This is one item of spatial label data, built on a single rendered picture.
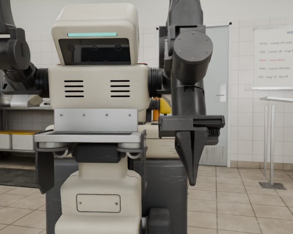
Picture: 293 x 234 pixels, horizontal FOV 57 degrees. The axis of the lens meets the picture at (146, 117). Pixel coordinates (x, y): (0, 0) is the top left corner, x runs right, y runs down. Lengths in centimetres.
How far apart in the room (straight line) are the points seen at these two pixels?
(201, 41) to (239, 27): 383
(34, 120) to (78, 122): 436
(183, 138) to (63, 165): 72
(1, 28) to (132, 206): 55
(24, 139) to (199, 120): 407
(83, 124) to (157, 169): 39
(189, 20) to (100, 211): 54
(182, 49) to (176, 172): 67
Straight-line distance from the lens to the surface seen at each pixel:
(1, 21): 73
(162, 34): 64
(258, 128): 413
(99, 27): 69
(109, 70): 73
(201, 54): 40
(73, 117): 73
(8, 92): 84
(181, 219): 106
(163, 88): 73
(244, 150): 414
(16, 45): 71
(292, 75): 421
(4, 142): 464
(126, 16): 71
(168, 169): 100
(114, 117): 71
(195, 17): 52
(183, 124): 41
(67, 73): 76
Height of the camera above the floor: 88
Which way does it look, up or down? 2 degrees down
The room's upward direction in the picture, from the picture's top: straight up
